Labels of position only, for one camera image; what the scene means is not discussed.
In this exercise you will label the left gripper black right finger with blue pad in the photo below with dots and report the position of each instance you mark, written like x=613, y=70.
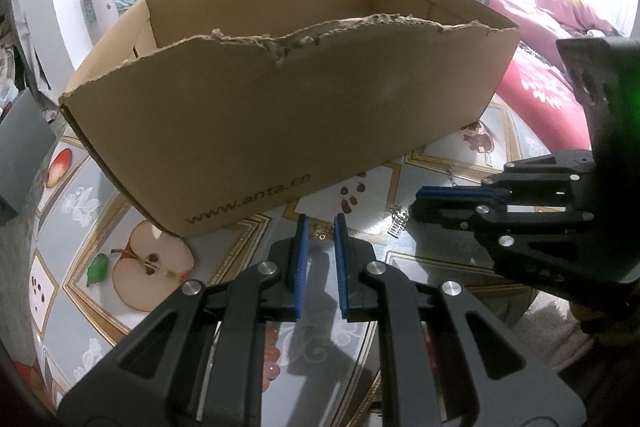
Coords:
x=445, y=359

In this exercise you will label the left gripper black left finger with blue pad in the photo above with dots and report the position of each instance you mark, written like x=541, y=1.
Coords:
x=198, y=358

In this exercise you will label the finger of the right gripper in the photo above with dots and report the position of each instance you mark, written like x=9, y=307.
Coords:
x=556, y=180
x=497, y=228

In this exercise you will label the brown cardboard box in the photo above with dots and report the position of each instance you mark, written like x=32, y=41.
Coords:
x=205, y=112

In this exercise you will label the pink floral bed quilt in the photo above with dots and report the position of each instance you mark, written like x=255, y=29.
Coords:
x=536, y=84

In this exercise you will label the fruit pattern tablecloth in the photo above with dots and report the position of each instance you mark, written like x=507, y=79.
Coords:
x=98, y=267

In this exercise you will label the grey flat board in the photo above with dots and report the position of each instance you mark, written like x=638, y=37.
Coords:
x=25, y=140

